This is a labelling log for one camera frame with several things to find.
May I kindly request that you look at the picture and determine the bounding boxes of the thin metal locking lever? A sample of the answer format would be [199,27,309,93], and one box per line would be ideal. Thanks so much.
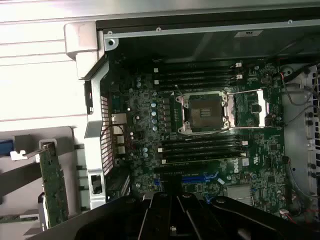
[174,83,186,98]

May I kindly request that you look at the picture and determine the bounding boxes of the metal disk bay cage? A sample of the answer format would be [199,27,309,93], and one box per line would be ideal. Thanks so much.
[281,62,320,201]

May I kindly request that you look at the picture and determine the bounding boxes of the green RAM stick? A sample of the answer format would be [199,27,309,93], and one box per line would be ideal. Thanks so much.
[0,215,38,224]

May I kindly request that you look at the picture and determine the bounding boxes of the open PC case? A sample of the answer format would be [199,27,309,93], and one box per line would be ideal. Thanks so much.
[63,18,320,240]

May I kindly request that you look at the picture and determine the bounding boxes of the blue expansion slot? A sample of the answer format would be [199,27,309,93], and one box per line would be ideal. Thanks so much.
[154,174,220,186]

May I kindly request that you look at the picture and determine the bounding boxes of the green motherboard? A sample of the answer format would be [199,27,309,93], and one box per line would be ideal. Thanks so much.
[107,56,292,222]

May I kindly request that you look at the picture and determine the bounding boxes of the CPU socket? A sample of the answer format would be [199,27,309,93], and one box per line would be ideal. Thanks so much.
[175,91,232,134]

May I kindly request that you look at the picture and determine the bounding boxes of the grey parts rack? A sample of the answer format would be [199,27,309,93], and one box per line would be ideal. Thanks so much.
[0,126,88,240]

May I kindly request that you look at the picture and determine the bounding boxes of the silver chipset heat sink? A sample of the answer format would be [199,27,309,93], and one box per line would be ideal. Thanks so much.
[226,184,252,206]

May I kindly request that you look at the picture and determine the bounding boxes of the metal socket cover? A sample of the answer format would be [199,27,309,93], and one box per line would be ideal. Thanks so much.
[224,88,270,129]

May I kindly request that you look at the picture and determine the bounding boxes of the hard disk in blue carrier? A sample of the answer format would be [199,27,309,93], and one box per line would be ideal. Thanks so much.
[0,138,17,157]

